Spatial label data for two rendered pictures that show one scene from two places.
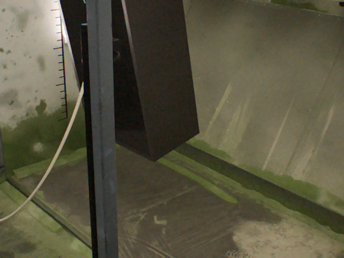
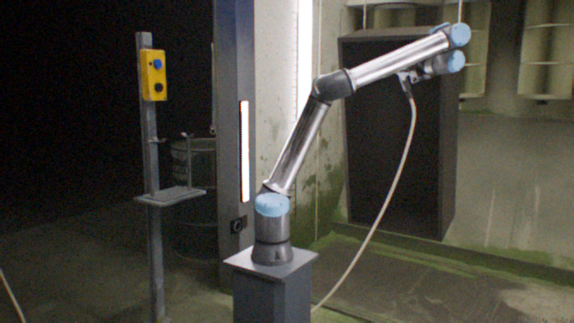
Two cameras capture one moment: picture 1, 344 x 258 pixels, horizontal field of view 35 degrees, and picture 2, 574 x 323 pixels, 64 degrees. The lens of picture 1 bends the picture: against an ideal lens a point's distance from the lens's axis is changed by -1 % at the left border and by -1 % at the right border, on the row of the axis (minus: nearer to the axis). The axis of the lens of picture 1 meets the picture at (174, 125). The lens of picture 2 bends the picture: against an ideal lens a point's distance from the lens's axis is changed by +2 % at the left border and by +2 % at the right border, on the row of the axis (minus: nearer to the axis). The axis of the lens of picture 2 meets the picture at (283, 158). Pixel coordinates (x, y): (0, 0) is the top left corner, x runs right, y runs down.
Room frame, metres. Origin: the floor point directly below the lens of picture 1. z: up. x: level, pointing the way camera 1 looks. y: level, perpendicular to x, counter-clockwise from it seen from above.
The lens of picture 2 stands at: (0.36, 1.66, 1.44)
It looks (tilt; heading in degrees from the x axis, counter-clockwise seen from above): 11 degrees down; 345
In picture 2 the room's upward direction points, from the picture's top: straight up
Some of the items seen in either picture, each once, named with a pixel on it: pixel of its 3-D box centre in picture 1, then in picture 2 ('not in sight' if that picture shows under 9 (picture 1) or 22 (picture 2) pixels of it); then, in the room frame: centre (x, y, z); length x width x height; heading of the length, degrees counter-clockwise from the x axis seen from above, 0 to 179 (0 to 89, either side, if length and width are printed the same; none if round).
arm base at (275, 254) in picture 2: not in sight; (272, 246); (2.21, 1.23, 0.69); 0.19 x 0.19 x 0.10
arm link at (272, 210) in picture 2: not in sight; (272, 215); (2.22, 1.23, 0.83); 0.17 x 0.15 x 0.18; 171
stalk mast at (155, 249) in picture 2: not in sight; (151, 185); (2.93, 1.75, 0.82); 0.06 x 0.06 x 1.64; 42
